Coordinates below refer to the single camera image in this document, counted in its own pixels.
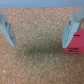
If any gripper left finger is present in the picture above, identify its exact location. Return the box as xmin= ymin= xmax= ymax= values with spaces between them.
xmin=0 ymin=13 xmax=18 ymax=48

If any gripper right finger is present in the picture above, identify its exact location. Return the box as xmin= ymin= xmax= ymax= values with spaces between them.
xmin=61 ymin=7 xmax=84 ymax=50

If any pink block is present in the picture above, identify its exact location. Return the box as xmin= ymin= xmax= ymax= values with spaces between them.
xmin=63 ymin=29 xmax=84 ymax=55

